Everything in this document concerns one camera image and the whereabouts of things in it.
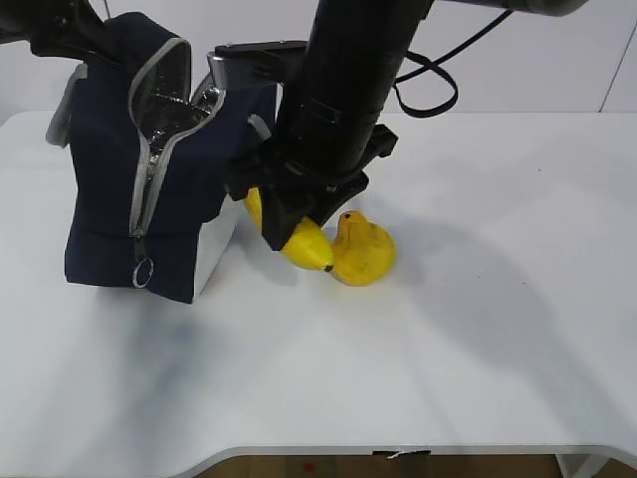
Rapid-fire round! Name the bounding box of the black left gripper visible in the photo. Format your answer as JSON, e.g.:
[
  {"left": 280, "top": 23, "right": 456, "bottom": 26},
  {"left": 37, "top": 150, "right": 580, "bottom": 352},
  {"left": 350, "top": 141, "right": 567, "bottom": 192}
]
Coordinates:
[{"left": 29, "top": 1, "right": 120, "bottom": 64}]

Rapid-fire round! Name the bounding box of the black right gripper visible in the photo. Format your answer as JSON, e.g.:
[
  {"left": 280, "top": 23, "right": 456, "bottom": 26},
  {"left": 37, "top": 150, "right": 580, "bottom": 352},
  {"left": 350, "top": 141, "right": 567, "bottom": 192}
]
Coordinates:
[{"left": 223, "top": 124, "right": 398, "bottom": 251}]

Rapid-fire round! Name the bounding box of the yellow banana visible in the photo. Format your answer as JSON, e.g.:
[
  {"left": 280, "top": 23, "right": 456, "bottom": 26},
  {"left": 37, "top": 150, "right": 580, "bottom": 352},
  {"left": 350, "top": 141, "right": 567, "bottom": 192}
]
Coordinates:
[{"left": 244, "top": 187, "right": 334, "bottom": 272}]

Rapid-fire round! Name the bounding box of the yellow pear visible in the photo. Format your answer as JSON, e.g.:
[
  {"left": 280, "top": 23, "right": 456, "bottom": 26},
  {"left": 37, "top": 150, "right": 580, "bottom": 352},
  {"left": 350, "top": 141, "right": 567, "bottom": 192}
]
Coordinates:
[{"left": 331, "top": 210, "right": 397, "bottom": 287}]

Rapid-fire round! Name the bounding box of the navy blue lunch bag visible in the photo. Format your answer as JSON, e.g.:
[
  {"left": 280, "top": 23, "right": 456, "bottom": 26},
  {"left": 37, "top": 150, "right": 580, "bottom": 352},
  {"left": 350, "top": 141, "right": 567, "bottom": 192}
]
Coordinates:
[{"left": 46, "top": 12, "right": 277, "bottom": 304}]

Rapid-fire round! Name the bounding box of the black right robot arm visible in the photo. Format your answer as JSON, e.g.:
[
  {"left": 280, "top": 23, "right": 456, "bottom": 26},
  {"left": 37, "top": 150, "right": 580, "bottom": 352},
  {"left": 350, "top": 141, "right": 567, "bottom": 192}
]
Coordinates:
[{"left": 208, "top": 0, "right": 447, "bottom": 251}]

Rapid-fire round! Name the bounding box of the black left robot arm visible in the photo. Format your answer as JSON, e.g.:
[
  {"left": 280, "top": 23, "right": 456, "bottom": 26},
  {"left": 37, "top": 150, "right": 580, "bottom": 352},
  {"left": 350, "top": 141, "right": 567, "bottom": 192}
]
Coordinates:
[{"left": 1, "top": 0, "right": 120, "bottom": 63}]

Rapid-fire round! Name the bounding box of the black tape on table edge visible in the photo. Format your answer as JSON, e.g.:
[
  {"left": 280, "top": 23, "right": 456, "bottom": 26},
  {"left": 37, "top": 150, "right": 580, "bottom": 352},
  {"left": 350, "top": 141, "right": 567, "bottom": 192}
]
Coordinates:
[{"left": 371, "top": 450, "right": 431, "bottom": 461}]

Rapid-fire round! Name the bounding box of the black cable loop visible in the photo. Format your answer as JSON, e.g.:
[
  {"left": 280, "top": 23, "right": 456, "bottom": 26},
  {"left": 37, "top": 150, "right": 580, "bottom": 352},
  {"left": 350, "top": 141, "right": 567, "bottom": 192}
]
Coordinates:
[{"left": 391, "top": 8, "right": 515, "bottom": 119}]

